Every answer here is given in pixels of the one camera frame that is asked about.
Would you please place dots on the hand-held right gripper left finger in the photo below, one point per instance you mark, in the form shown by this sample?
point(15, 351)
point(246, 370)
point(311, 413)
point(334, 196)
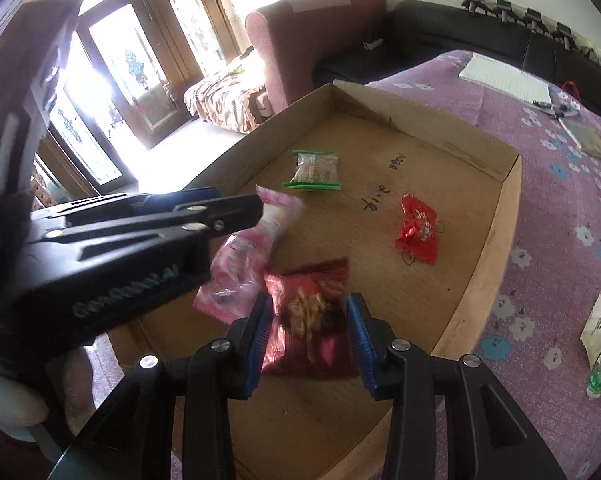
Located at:
point(258, 347)

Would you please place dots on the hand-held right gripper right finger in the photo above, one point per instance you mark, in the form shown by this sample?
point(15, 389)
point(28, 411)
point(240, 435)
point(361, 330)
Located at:
point(363, 347)

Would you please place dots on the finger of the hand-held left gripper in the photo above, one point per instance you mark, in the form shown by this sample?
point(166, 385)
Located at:
point(230, 212)
point(200, 191)

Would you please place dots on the pink snack packet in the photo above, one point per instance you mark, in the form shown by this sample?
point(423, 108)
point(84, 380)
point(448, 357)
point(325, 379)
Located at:
point(245, 260)

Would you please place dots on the dark red snack packet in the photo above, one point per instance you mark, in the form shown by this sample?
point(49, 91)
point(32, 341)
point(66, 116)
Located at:
point(310, 320)

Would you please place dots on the shallow cardboard box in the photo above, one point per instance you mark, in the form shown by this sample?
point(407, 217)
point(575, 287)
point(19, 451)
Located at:
point(380, 170)

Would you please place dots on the green edged snack packet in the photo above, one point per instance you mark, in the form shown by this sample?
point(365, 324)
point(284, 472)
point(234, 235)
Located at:
point(313, 170)

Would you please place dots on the brown patterned blanket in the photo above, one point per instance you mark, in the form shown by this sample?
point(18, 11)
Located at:
point(225, 95)

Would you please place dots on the bright red snack packet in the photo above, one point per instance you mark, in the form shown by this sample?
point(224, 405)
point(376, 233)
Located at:
point(418, 230)

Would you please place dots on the wooden glass door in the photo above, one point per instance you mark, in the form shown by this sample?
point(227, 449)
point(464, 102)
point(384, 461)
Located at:
point(148, 20)

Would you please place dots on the maroon armchair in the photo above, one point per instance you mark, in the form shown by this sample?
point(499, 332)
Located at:
point(305, 45)

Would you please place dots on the purple floral tablecloth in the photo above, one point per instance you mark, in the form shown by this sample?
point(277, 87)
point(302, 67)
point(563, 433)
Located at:
point(555, 210)

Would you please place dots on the black sofa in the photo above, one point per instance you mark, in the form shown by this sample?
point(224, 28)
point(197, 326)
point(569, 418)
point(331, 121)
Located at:
point(430, 30)

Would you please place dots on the black pen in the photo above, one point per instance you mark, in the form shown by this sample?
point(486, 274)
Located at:
point(544, 105)

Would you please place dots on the white notepad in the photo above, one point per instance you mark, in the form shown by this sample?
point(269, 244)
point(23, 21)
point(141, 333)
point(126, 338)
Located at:
point(505, 77)

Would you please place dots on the grey notebook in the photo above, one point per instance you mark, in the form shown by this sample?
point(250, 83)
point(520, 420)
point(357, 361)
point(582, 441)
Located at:
point(587, 137)

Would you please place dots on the black clamp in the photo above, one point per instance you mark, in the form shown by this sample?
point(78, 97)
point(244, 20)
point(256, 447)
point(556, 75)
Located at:
point(534, 20)
point(505, 10)
point(474, 1)
point(566, 35)

